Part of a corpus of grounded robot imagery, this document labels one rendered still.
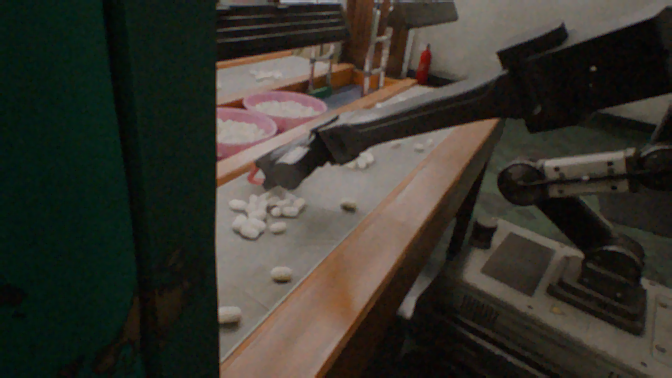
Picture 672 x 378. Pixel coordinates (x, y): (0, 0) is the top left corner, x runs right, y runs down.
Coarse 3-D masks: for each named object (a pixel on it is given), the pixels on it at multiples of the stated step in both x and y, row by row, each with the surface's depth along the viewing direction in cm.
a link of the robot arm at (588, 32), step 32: (576, 32) 43; (608, 32) 39; (640, 32) 37; (544, 64) 44; (576, 64) 42; (608, 64) 40; (640, 64) 39; (544, 96) 46; (576, 96) 44; (608, 96) 42; (640, 96) 40
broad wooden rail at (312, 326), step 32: (480, 128) 140; (448, 160) 111; (480, 160) 139; (416, 192) 92; (448, 192) 95; (384, 224) 79; (416, 224) 81; (448, 224) 116; (352, 256) 69; (384, 256) 70; (416, 256) 83; (320, 288) 61; (352, 288) 62; (384, 288) 64; (288, 320) 55; (320, 320) 56; (352, 320) 57; (384, 320) 74; (256, 352) 50; (288, 352) 51; (320, 352) 51; (352, 352) 59
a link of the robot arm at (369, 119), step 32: (544, 32) 43; (512, 64) 46; (416, 96) 61; (448, 96) 54; (480, 96) 50; (512, 96) 48; (352, 128) 68; (384, 128) 63; (416, 128) 59; (448, 128) 57; (544, 128) 49
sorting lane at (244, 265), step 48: (384, 144) 123; (240, 192) 88; (288, 192) 90; (336, 192) 93; (384, 192) 96; (240, 240) 73; (288, 240) 75; (336, 240) 77; (240, 288) 63; (288, 288) 64; (240, 336) 55
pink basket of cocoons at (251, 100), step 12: (252, 96) 140; (276, 96) 146; (288, 96) 147; (300, 96) 147; (252, 108) 127; (324, 108) 139; (276, 120) 126; (288, 120) 126; (300, 120) 127; (276, 132) 129
